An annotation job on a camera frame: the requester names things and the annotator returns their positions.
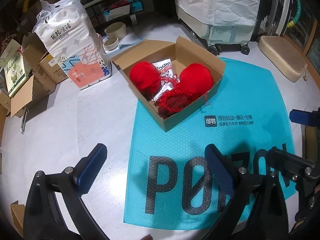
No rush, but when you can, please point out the green white product box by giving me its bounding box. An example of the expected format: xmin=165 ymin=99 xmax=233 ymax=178
xmin=1 ymin=40 xmax=27 ymax=98

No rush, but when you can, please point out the white foil sachet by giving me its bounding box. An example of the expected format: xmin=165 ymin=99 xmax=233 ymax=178
xmin=152 ymin=59 xmax=180 ymax=102

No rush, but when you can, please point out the dark red knitted piece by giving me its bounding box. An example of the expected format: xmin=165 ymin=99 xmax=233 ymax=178
xmin=156 ymin=89 xmax=199 ymax=119

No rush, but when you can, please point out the teal bubble mailer bag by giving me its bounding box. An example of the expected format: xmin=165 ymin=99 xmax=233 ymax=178
xmin=124 ymin=59 xmax=295 ymax=230

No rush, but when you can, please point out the white tissue paper pack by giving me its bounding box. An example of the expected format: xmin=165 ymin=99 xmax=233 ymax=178
xmin=33 ymin=0 xmax=112 ymax=89

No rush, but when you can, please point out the brown cardboard box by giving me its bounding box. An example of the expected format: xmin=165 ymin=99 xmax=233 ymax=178
xmin=112 ymin=36 xmax=226 ymax=132

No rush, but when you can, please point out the green yellow beaded hoop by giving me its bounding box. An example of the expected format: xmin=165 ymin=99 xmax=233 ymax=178
xmin=286 ymin=0 xmax=303 ymax=29

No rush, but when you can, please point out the stacked cardboard boxes left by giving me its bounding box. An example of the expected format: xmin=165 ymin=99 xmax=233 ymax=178
xmin=1 ymin=33 xmax=68 ymax=118

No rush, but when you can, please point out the red yarn ball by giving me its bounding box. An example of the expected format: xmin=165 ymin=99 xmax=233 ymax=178
xmin=129 ymin=61 xmax=161 ymax=96
xmin=161 ymin=63 xmax=215 ymax=103

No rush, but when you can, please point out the white covered cart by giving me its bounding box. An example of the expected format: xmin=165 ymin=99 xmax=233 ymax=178
xmin=175 ymin=0 xmax=260 ymax=55

